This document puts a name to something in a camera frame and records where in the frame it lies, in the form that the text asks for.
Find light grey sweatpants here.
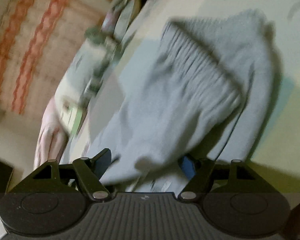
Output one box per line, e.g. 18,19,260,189
87,10,274,194

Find pink rolled quilt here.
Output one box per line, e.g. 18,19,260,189
33,97,68,170

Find patchwork floral bed sheet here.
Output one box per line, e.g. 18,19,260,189
61,0,300,194

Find green and white book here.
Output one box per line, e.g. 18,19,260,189
61,102,84,136

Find grey and cream pillow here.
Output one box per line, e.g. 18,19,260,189
55,37,121,118

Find beige and red curtain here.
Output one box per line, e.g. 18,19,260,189
0,0,108,119

